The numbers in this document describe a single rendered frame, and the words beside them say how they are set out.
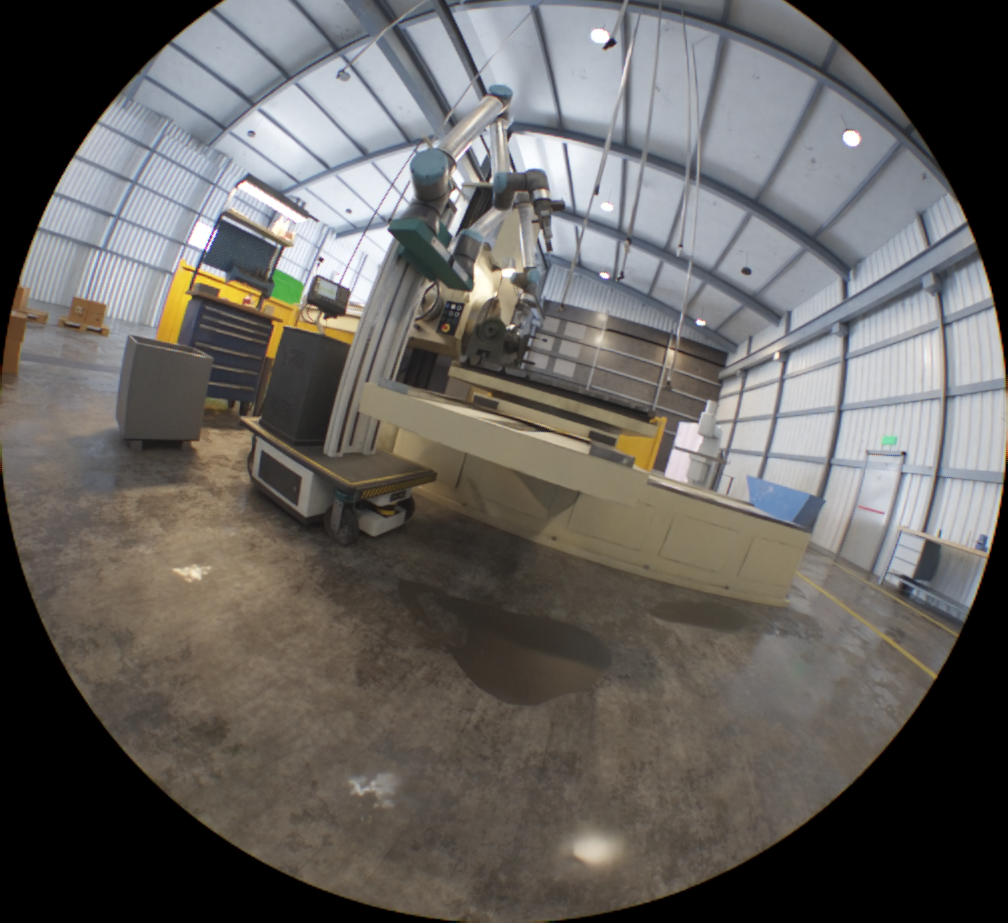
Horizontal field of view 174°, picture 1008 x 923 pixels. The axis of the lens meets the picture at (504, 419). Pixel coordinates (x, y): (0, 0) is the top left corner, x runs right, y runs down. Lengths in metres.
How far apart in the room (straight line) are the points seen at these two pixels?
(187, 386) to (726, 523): 3.34
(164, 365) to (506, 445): 1.80
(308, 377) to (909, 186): 9.49
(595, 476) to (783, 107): 7.88
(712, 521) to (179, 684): 2.52
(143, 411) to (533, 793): 2.17
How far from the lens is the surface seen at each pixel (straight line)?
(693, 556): 2.34
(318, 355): 1.56
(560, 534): 2.18
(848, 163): 8.67
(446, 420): 1.00
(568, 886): 0.84
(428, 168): 1.37
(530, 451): 0.93
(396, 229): 1.44
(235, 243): 3.56
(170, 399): 2.12
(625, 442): 4.48
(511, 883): 0.80
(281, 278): 6.12
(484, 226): 2.18
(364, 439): 1.77
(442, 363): 3.05
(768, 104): 8.16
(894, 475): 7.55
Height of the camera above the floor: 0.76
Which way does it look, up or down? 2 degrees down
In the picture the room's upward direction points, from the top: 17 degrees clockwise
